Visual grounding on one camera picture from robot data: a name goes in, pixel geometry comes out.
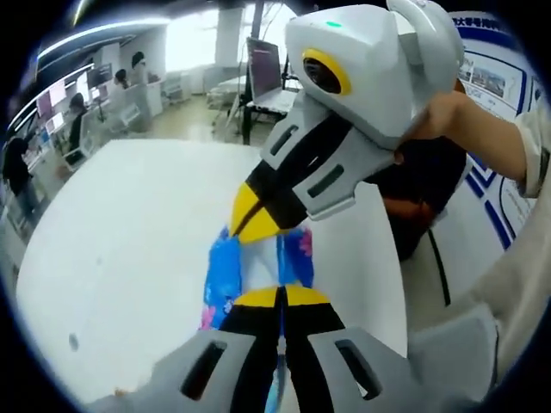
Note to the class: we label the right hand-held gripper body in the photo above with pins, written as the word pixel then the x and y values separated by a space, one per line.
pixel 366 64

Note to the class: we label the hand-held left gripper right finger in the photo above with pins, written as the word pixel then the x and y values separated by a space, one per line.
pixel 344 370

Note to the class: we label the blue white wall poster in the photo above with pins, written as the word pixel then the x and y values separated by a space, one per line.
pixel 490 81

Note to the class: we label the computer monitor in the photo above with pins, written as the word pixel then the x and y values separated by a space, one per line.
pixel 263 69

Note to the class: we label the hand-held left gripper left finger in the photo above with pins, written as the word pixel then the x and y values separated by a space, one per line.
pixel 215 370

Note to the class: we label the person's right hand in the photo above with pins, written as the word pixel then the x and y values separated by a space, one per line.
pixel 465 125

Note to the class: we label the blue floral soft tissue pack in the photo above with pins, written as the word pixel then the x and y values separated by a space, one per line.
pixel 224 266

